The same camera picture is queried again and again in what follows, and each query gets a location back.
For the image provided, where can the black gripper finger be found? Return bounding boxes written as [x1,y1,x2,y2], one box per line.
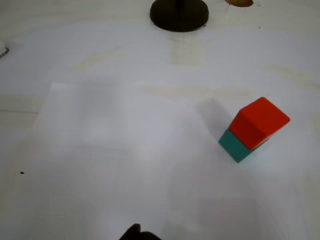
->
[138,231,164,240]
[119,223,142,240]

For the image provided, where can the red cube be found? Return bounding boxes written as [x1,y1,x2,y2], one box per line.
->
[228,96,291,151]

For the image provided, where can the teal blue cube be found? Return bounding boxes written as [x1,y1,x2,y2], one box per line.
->
[218,128,270,164]

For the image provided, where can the white paper sheet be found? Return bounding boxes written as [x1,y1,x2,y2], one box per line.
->
[0,82,320,240]

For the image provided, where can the beige masking tape strip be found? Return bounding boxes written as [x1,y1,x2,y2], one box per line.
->
[134,80,252,98]
[169,41,204,66]

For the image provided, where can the black round stand base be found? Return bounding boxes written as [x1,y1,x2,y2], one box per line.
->
[149,0,210,33]

